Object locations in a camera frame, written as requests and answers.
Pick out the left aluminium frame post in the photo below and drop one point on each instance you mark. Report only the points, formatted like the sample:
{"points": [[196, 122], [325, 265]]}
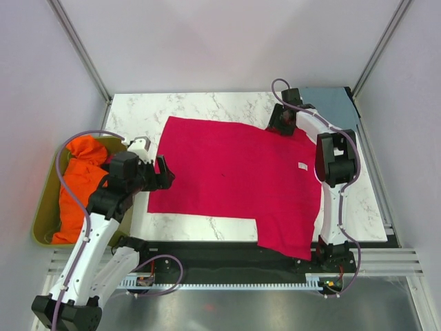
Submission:
{"points": [[74, 38]]}

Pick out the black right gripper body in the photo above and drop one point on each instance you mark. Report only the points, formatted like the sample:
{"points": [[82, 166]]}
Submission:
{"points": [[286, 127]]}

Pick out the red t-shirt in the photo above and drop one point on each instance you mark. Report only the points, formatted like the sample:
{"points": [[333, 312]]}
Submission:
{"points": [[234, 170]]}

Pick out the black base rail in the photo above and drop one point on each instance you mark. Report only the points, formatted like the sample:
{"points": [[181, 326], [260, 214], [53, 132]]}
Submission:
{"points": [[223, 262]]}

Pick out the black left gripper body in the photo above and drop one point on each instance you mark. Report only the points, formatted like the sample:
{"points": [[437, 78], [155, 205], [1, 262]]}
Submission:
{"points": [[142, 181]]}

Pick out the orange t-shirt in bin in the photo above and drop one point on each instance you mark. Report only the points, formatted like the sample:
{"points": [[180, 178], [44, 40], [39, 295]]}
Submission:
{"points": [[82, 175]]}

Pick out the olive green plastic bin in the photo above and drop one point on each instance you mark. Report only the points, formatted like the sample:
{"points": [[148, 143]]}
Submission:
{"points": [[47, 219]]}

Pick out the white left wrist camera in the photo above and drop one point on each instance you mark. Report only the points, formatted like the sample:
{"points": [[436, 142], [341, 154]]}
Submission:
{"points": [[139, 146]]}

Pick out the white slotted cable duct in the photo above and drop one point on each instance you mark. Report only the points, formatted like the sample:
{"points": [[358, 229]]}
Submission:
{"points": [[137, 283]]}

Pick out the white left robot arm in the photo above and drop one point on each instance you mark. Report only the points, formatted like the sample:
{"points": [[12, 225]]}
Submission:
{"points": [[77, 299]]}

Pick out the right aluminium frame post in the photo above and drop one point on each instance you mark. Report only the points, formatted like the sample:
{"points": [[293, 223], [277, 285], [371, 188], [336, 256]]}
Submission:
{"points": [[387, 35]]}

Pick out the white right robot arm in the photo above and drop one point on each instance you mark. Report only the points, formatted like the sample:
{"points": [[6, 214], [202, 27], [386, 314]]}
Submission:
{"points": [[337, 167]]}

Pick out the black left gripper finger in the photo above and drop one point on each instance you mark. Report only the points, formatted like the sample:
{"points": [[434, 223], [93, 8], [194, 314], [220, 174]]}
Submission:
{"points": [[163, 167], [162, 182]]}

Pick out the aluminium frame post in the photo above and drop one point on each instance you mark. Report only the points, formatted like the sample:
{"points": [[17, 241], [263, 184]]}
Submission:
{"points": [[74, 38], [387, 35]]}

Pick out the folded blue-grey t-shirt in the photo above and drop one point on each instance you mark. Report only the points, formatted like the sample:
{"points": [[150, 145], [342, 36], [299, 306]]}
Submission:
{"points": [[334, 104]]}

